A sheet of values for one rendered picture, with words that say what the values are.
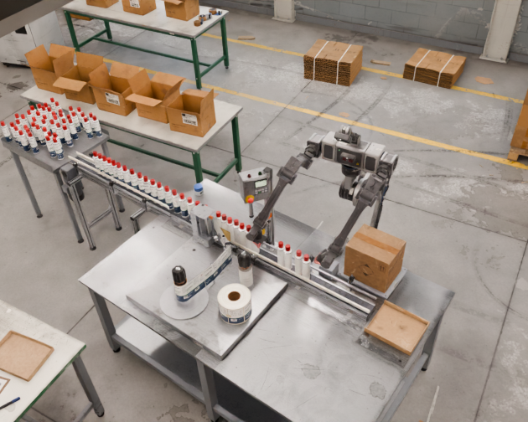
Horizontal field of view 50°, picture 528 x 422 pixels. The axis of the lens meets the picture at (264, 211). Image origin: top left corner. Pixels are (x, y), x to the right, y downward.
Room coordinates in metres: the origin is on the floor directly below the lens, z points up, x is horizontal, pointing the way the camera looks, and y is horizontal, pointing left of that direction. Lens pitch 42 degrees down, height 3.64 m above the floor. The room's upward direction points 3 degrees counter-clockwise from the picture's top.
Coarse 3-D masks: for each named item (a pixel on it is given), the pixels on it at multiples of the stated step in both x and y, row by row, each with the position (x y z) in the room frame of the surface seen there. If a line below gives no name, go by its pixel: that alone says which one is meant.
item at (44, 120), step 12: (48, 108) 4.39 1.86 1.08; (60, 108) 4.48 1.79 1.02; (72, 108) 4.39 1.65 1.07; (24, 120) 4.28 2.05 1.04; (36, 120) 4.25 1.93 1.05; (48, 120) 4.27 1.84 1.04; (60, 120) 4.28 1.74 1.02; (72, 120) 4.25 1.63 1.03; (12, 132) 4.16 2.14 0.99; (24, 132) 4.11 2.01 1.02; (36, 132) 4.11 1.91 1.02; (24, 144) 4.02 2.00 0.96; (36, 144) 4.01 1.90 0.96
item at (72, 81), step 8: (80, 56) 5.32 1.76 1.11; (88, 56) 5.29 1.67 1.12; (96, 56) 5.25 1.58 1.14; (80, 64) 5.30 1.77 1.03; (88, 64) 5.27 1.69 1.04; (96, 64) 5.22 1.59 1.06; (72, 72) 5.24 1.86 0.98; (80, 72) 5.31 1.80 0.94; (88, 72) 5.26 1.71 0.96; (56, 80) 5.03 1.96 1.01; (64, 80) 5.01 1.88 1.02; (72, 80) 4.99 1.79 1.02; (80, 80) 5.32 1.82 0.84; (88, 80) 5.28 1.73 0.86; (64, 88) 4.90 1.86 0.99; (72, 88) 4.88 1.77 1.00; (80, 88) 4.86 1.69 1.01; (88, 88) 4.94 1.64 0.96; (72, 96) 5.05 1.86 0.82; (80, 96) 5.00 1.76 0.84; (88, 96) 4.95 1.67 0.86
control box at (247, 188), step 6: (258, 168) 2.84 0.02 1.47; (240, 174) 2.79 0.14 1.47; (246, 174) 2.79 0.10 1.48; (252, 174) 2.78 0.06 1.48; (264, 174) 2.78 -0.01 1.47; (240, 180) 2.79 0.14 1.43; (246, 180) 2.73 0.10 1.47; (252, 180) 2.74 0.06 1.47; (240, 186) 2.80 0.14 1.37; (246, 186) 2.72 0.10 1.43; (252, 186) 2.73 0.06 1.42; (264, 186) 2.76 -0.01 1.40; (246, 192) 2.72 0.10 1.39; (252, 192) 2.73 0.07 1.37; (246, 198) 2.72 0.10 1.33; (258, 198) 2.74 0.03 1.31; (264, 198) 2.76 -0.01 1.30
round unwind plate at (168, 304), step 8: (168, 288) 2.39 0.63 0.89; (168, 296) 2.32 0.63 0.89; (200, 296) 2.31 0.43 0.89; (208, 296) 2.31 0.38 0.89; (160, 304) 2.26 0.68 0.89; (168, 304) 2.26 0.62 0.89; (176, 304) 2.26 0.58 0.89; (192, 304) 2.25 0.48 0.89; (200, 304) 2.25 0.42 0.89; (168, 312) 2.20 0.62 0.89; (176, 312) 2.19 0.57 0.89; (184, 312) 2.19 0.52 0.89; (192, 312) 2.19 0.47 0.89
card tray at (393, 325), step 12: (384, 312) 2.16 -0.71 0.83; (396, 312) 2.15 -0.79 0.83; (408, 312) 2.13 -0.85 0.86; (372, 324) 2.07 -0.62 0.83; (384, 324) 2.07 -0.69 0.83; (396, 324) 2.06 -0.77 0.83; (408, 324) 2.06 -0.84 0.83; (420, 324) 2.05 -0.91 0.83; (384, 336) 1.98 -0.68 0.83; (396, 336) 1.98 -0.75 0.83; (408, 336) 1.97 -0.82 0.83; (420, 336) 1.94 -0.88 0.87; (396, 348) 1.89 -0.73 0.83; (408, 348) 1.89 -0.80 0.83
